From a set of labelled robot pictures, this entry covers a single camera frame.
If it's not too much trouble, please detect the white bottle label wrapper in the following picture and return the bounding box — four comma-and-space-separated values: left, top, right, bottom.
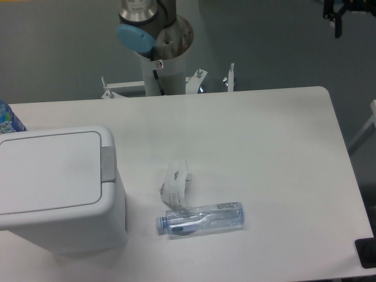
159, 159, 192, 209

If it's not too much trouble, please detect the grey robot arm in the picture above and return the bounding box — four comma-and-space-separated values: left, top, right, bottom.
116, 1, 194, 61

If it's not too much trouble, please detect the white frame at right edge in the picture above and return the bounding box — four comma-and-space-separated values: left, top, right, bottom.
348, 100, 375, 156

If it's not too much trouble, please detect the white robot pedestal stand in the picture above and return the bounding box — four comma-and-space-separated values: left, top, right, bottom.
100, 55, 237, 100

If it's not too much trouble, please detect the black table clamp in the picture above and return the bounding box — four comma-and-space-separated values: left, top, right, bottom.
355, 237, 375, 269

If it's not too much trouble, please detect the white trash can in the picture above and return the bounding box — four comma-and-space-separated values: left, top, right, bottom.
1, 126, 127, 254

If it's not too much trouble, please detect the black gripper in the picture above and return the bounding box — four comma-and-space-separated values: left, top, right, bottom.
323, 0, 375, 38

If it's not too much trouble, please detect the clear plastic water bottle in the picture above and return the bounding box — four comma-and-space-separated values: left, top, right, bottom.
156, 202, 245, 238

